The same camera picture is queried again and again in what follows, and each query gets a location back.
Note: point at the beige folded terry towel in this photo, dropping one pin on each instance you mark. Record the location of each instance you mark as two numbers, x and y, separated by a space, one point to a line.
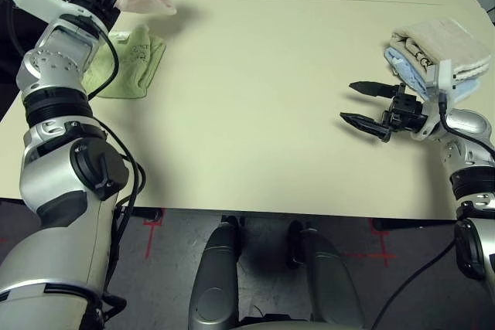
444 42

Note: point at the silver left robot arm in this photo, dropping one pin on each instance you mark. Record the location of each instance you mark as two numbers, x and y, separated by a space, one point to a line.
62 175

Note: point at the green terry towel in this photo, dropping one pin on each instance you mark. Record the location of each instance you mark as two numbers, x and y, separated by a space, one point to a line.
131 71

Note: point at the light blue folded towel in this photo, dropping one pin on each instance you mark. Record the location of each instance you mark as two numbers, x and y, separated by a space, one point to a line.
406 71

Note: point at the black table leg bracket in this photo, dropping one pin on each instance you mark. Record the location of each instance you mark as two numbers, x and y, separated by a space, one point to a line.
143 213

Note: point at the red floor tape cross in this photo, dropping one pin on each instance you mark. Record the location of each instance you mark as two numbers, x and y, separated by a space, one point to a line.
4 240

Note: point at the beige robot torso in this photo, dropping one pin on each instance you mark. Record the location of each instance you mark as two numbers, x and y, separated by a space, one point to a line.
274 324

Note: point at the grey robot right leg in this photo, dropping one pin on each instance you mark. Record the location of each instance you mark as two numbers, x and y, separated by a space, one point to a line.
332 279

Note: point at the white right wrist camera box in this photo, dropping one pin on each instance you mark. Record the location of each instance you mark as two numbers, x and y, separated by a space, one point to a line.
439 82

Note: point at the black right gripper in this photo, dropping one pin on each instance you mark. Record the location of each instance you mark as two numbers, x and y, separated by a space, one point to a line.
406 113

